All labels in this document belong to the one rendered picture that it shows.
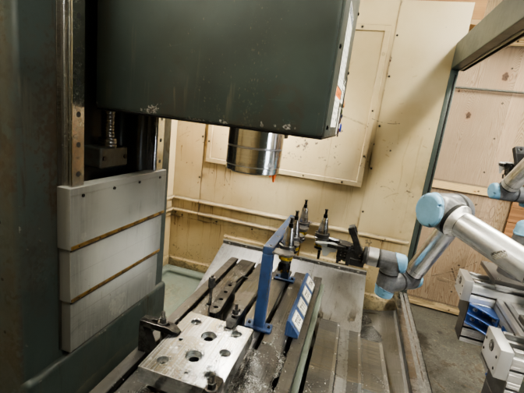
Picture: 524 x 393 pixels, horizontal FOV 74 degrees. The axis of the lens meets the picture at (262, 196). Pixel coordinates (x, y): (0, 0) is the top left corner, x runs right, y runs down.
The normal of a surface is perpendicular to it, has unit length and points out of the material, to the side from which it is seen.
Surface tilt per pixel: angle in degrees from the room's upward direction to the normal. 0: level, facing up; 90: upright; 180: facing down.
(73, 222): 90
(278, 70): 90
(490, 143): 90
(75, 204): 90
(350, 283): 24
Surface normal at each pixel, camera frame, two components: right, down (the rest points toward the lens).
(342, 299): 0.00, -0.81
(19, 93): 0.85, 0.22
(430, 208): -0.94, -0.07
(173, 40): -0.28, 0.18
